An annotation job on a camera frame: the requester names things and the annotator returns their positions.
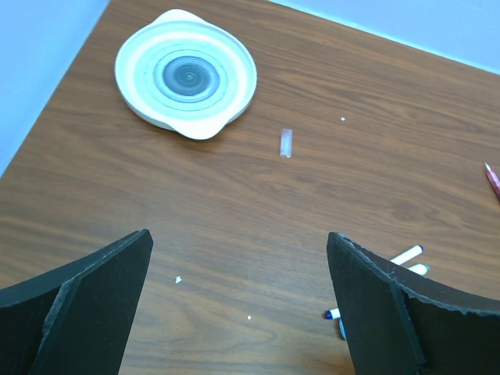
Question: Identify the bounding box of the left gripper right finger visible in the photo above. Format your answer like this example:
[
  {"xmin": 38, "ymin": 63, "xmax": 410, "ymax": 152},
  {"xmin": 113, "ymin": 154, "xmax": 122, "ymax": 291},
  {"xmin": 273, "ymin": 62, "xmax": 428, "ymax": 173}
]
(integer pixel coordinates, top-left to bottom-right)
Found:
[{"xmin": 327, "ymin": 232, "xmax": 499, "ymax": 374}]

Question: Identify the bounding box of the dark blue white marker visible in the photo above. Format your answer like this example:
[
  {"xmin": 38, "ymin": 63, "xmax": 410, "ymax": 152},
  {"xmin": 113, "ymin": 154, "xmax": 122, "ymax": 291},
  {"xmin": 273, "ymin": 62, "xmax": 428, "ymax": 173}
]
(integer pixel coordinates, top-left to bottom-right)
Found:
[{"xmin": 323, "ymin": 308, "xmax": 341, "ymax": 320}]

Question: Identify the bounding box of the cream swirl plate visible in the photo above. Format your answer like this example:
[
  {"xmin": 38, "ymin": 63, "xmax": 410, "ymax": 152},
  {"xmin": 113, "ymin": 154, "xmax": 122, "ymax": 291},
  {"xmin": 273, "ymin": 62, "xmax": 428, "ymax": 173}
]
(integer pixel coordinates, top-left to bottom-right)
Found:
[{"xmin": 114, "ymin": 9, "xmax": 258, "ymax": 141}]

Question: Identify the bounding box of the green capped white marker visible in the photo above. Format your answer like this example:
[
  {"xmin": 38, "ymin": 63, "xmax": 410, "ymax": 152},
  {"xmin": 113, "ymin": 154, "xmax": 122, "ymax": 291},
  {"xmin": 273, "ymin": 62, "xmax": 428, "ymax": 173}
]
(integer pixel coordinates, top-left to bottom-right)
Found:
[{"xmin": 408, "ymin": 263, "xmax": 430, "ymax": 276}]

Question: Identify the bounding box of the light blue highlighter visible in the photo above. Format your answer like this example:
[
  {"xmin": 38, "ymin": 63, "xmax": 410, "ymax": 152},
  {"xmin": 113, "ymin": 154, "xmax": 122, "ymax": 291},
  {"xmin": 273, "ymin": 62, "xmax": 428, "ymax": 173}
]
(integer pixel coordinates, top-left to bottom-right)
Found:
[{"xmin": 337, "ymin": 319, "xmax": 346, "ymax": 341}]

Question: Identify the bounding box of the red pen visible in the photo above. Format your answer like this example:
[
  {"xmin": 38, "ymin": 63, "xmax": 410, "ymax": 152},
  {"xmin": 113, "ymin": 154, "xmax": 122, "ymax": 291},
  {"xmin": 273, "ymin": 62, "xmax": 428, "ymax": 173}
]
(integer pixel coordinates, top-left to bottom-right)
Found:
[{"xmin": 484, "ymin": 163, "xmax": 500, "ymax": 201}]

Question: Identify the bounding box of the clear pen cap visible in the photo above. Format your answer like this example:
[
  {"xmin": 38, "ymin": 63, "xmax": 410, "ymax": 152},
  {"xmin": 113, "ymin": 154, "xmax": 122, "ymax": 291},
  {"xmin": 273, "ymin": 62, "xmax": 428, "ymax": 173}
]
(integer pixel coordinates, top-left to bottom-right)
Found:
[{"xmin": 279, "ymin": 129, "xmax": 293, "ymax": 159}]

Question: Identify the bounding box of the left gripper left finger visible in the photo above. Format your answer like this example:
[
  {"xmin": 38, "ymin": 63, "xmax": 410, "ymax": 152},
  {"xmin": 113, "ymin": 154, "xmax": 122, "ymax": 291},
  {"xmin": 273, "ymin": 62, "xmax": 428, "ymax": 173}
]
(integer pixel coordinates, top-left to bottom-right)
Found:
[{"xmin": 1, "ymin": 230, "xmax": 152, "ymax": 374}]

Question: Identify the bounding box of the blue capped white marker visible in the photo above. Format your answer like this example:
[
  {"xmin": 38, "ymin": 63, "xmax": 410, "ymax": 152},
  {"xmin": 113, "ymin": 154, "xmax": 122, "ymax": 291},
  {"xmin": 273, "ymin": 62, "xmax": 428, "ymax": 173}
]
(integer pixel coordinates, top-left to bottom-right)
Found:
[{"xmin": 391, "ymin": 245, "xmax": 423, "ymax": 265}]

